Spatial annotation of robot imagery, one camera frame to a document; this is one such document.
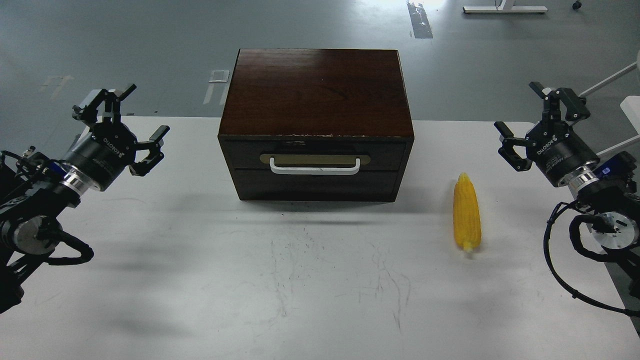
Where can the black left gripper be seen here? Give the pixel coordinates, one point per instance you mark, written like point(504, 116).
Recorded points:
point(109, 146)

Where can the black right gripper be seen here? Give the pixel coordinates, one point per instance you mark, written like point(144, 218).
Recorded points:
point(552, 144)

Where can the yellow corn cob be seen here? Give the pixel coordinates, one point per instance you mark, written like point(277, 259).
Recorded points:
point(467, 222)

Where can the wooden drawer with white handle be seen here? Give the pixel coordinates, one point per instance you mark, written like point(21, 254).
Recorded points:
point(256, 155)

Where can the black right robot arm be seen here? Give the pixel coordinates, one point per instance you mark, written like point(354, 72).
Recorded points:
point(606, 226)

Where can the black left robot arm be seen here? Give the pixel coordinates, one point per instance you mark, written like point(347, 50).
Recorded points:
point(35, 189)

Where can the white table leg base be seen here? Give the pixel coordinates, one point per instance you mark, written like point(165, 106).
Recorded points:
point(505, 7)

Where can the black floor tape strip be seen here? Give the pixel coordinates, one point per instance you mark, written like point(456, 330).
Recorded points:
point(419, 20)

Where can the dark brown wooden cabinet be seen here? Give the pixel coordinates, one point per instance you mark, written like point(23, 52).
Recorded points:
point(317, 94)

